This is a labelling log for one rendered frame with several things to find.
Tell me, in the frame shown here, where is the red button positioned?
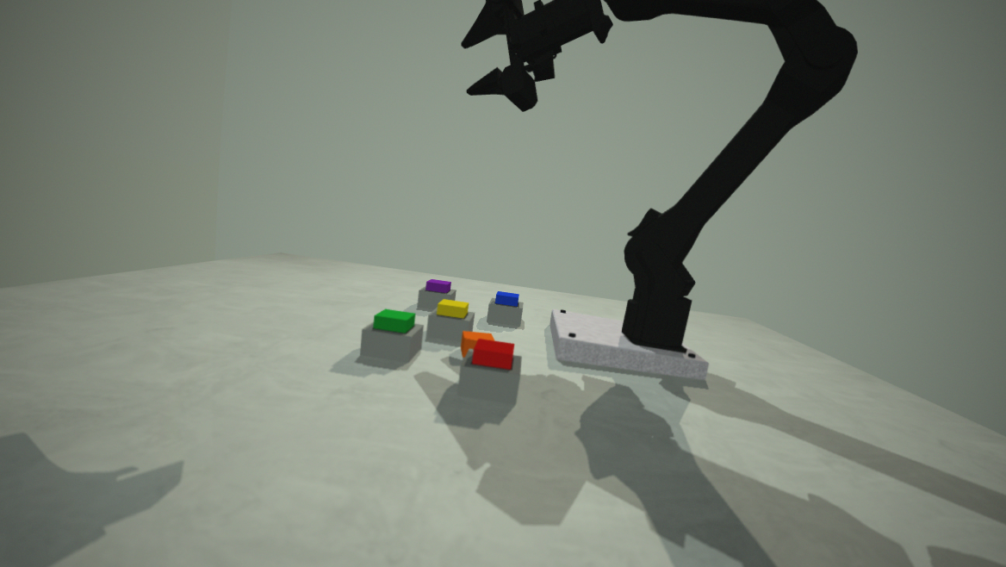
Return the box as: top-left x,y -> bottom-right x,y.
456,339 -> 522,404

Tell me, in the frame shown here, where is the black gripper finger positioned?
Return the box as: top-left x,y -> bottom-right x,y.
467,67 -> 504,96
461,0 -> 506,49

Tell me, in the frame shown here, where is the blue button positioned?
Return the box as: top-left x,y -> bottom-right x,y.
487,291 -> 524,326

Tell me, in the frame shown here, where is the orange block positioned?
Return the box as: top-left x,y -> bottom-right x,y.
461,331 -> 494,358

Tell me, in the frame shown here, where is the green button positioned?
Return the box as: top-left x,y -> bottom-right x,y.
360,309 -> 424,363

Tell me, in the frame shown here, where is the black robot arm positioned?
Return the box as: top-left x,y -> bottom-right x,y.
550,0 -> 858,353

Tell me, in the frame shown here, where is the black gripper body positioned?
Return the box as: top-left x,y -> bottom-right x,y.
491,0 -> 565,112

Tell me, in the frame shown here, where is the purple button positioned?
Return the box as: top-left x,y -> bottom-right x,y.
417,279 -> 456,309

